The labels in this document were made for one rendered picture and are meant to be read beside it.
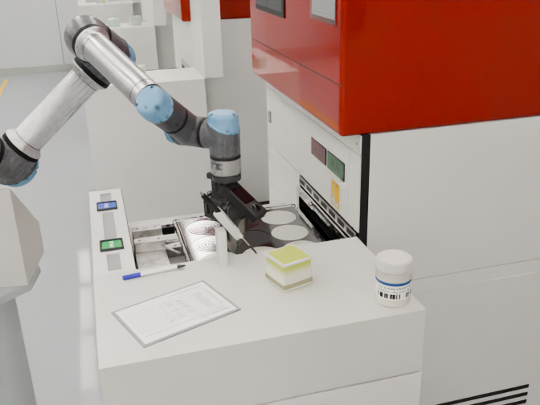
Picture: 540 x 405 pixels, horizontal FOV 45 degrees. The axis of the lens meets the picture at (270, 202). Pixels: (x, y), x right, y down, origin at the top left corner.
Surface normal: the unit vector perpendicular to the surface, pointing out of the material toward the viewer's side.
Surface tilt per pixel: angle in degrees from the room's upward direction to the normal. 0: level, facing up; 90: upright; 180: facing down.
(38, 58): 90
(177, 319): 0
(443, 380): 90
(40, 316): 0
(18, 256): 90
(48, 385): 0
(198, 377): 90
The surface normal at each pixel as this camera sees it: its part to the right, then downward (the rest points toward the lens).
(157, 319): -0.03, -0.92
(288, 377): 0.27, 0.36
